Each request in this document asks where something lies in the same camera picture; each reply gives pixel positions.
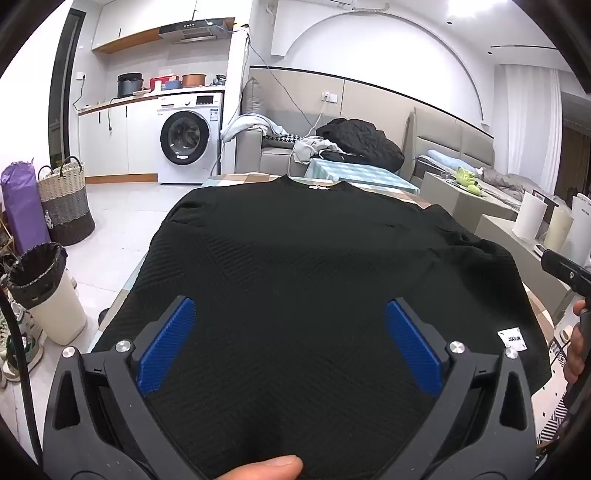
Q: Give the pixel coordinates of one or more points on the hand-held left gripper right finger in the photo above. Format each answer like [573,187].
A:
[413,350]

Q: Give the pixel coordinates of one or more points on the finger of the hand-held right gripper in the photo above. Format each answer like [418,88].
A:
[565,272]

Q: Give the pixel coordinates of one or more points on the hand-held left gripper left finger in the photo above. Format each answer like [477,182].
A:
[166,344]

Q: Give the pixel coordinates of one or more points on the black knit sweater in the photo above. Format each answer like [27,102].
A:
[295,258]

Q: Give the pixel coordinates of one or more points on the person's right hand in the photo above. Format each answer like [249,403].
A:
[577,350]

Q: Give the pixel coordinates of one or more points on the person's left hand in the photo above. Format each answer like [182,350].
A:
[263,468]

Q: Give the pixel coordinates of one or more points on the cream paper roll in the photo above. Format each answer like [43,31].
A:
[557,228]

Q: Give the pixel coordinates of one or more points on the low grey cabinet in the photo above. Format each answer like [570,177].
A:
[517,258]

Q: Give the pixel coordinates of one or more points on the large white paper roll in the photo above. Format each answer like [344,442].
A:
[582,221]

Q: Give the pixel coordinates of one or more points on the grey bed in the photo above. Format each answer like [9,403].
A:
[508,180]

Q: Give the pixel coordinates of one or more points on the white trash bin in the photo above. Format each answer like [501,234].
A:
[51,304]

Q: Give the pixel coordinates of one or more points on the tall grey cabinet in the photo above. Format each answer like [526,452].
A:
[461,203]

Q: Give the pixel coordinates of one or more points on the green toy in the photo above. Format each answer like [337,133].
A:
[467,179]

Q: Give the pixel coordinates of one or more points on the white green sneaker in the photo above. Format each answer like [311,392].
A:
[25,357]

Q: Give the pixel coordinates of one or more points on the white curtain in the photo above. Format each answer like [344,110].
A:
[531,120]

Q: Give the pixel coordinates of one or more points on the blue pillow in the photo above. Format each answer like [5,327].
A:
[445,158]

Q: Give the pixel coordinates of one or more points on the woven laundry basket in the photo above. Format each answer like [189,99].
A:
[67,203]

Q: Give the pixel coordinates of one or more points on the brown blue checked tablecloth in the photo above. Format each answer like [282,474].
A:
[233,178]

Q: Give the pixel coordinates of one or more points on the teal checked cloth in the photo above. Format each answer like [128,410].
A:
[360,175]

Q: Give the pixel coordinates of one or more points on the purple bag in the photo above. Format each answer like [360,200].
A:
[23,207]

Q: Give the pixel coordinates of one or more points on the white washing machine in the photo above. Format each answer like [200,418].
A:
[184,138]

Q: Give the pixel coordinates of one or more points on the white kitchen base cabinet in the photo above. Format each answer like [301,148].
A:
[120,138]

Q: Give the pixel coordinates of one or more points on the black puffer jacket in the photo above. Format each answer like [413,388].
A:
[360,141]

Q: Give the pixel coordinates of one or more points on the grey sofa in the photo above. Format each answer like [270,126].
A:
[277,157]

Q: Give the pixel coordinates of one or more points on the grey hoodie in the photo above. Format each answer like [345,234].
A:
[314,147]

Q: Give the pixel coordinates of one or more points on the white blue blanket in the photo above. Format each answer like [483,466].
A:
[249,124]

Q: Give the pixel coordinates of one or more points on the red box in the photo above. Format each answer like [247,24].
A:
[159,84]

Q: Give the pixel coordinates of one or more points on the black cooking pot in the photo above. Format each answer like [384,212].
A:
[130,85]

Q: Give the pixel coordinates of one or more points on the copper pot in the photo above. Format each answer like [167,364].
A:
[194,81]

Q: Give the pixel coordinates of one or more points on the steel range hood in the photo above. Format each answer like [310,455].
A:
[194,30]

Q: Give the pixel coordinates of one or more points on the wall socket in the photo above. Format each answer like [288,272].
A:
[328,97]

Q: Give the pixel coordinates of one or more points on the black door frame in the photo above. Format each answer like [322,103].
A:
[60,92]

